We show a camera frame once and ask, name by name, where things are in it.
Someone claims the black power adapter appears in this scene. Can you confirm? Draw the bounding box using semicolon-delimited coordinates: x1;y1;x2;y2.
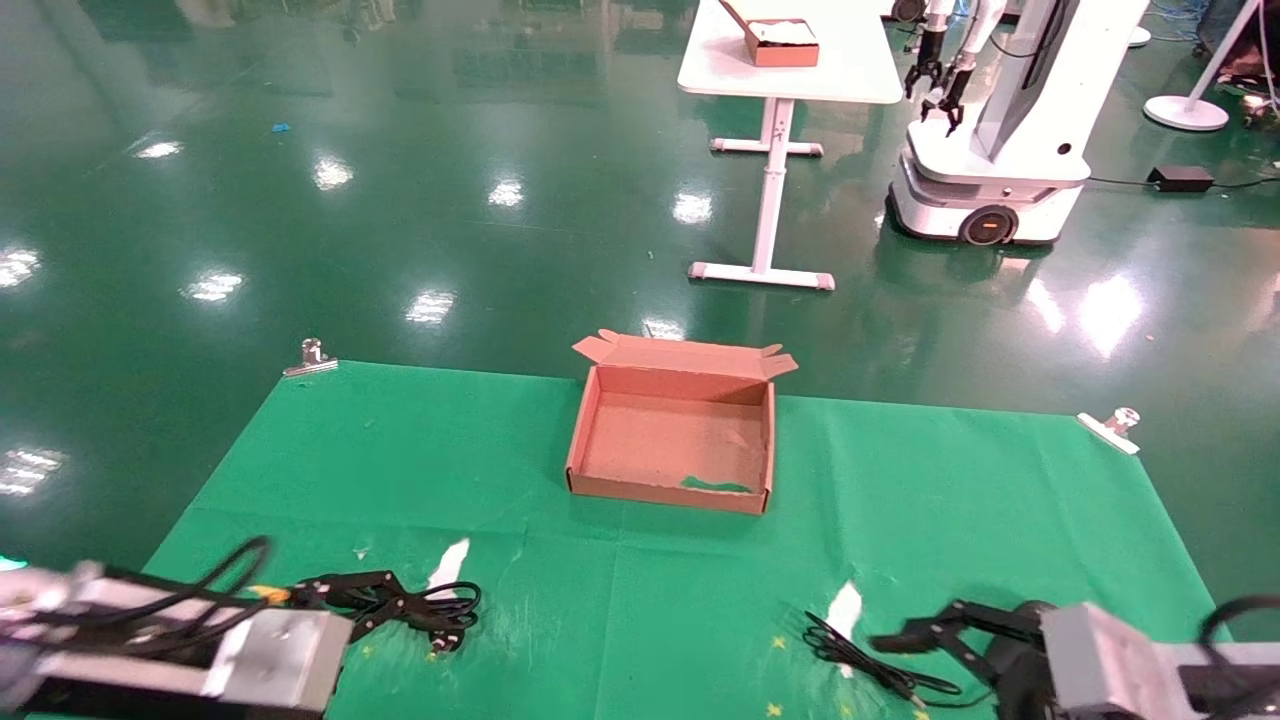
1148;165;1215;193

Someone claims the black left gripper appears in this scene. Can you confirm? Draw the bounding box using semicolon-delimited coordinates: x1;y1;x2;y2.
20;570;406;720

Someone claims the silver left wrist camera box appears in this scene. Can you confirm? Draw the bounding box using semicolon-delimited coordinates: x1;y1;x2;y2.
60;560;353;716

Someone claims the white standing table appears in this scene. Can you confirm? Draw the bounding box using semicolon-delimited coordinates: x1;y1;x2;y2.
678;0;904;292

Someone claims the open brown cardboard box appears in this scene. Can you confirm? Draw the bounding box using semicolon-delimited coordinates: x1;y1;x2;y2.
565;329;799;516

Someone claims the metal table clamp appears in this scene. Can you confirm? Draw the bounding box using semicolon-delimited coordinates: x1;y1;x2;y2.
1077;407;1142;456
283;337;339;378

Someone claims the white floor stand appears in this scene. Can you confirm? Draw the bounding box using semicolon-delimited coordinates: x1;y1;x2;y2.
1143;0;1263;132

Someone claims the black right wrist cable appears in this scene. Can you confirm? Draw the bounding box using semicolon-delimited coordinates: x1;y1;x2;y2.
1198;595;1280;646

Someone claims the black power cable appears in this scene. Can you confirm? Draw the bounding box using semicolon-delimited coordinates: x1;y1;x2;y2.
333;580;483;656

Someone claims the background robot black gripper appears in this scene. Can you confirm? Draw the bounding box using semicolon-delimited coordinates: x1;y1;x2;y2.
920;55;976;136
905;28;947;99

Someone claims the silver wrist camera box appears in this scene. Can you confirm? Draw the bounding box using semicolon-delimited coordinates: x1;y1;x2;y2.
60;560;353;716
1040;603;1183;720

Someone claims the dark cluttered equipment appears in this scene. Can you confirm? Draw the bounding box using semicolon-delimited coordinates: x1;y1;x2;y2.
1215;40;1280;126

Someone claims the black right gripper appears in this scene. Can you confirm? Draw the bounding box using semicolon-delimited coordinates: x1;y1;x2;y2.
868;598;1063;720

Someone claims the black floor cable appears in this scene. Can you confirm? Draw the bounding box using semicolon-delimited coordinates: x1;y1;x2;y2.
1088;172;1280;192

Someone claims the small brown cardboard box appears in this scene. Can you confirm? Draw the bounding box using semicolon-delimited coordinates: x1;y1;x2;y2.
718;0;821;68

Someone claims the white wheeled background robot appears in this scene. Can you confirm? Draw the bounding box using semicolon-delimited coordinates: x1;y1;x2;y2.
888;0;1151;247

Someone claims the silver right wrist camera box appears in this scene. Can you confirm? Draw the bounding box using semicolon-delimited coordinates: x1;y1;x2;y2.
1040;603;1183;720

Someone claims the green table cloth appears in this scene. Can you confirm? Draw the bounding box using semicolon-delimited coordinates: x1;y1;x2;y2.
30;360;1226;720

